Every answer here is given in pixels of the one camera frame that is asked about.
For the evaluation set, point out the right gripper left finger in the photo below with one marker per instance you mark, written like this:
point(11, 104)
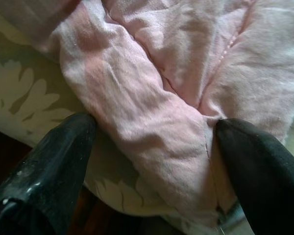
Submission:
point(39, 183)

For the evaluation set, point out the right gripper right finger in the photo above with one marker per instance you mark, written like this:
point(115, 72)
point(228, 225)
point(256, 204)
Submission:
point(267, 183)

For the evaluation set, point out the pink cartoon print blanket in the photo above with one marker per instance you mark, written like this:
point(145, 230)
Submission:
point(161, 85)

